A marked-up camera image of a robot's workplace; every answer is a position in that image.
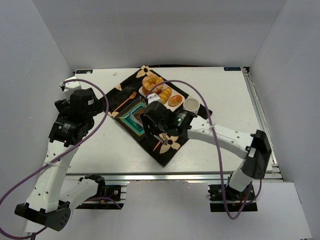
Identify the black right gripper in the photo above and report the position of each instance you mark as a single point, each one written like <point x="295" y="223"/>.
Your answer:
<point x="152" y="124"/>

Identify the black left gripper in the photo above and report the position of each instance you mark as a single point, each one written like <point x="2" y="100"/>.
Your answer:
<point x="63" y="105"/>

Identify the brown chocolate croissant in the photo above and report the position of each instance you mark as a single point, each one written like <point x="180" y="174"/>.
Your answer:
<point x="138" y="114"/>

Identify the metal tongs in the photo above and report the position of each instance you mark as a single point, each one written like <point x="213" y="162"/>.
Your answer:
<point x="135" y="120"/>

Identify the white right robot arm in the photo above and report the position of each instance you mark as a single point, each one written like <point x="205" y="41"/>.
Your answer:
<point x="253" y="148"/>

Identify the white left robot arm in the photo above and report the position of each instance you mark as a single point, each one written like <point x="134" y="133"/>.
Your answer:
<point x="46" y="205"/>

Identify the large sugared round bread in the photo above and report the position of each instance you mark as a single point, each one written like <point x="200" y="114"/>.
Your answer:
<point x="149" y="82"/>

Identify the golden croissant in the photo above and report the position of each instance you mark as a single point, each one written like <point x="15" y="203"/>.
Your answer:
<point x="165" y="95"/>

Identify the orange plastic knife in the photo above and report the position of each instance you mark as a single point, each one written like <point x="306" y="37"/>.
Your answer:
<point x="156" y="146"/>

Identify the small glazed bun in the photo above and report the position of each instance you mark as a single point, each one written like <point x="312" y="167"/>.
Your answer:
<point x="175" y="100"/>

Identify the teal square plate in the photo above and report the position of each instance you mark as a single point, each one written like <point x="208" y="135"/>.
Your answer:
<point x="123" y="118"/>

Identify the orange plastic fork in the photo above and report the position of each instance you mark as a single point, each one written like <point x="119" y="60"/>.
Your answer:
<point x="132" y="96"/>

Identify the white ceramic mug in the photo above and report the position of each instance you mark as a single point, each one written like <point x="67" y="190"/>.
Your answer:
<point x="191" y="105"/>

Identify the black floral placemat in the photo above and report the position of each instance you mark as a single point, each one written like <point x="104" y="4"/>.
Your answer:
<point x="164" y="153"/>

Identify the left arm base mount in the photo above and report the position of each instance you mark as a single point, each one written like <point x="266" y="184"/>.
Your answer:
<point x="110" y="195"/>

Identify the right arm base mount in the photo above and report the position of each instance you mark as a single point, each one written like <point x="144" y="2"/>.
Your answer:
<point x="234" y="200"/>

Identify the aluminium table frame rail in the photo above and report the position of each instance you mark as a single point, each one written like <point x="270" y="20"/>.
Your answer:
<point x="275" y="174"/>

